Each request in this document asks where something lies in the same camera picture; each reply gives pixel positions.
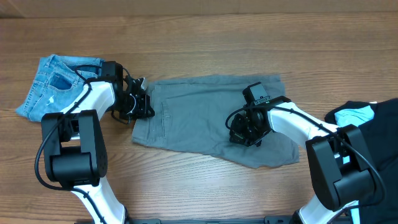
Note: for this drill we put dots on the grey cotton shorts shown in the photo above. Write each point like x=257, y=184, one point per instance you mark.
x=190, y=115

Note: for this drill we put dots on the light blue garment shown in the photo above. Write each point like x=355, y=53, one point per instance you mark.
x=355, y=117

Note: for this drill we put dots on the black garment pile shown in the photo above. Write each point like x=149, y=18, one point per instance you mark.
x=380, y=134

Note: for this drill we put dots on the folded blue denim shorts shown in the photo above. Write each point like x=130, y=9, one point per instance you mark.
x=58, y=82

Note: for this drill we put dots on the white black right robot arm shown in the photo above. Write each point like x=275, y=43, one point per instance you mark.
x=341, y=169

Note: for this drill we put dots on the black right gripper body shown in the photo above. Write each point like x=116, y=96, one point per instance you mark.
x=248, y=132

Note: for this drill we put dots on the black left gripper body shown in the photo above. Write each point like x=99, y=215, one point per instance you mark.
x=132, y=107

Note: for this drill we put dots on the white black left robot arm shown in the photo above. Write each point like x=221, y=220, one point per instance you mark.
x=72, y=156

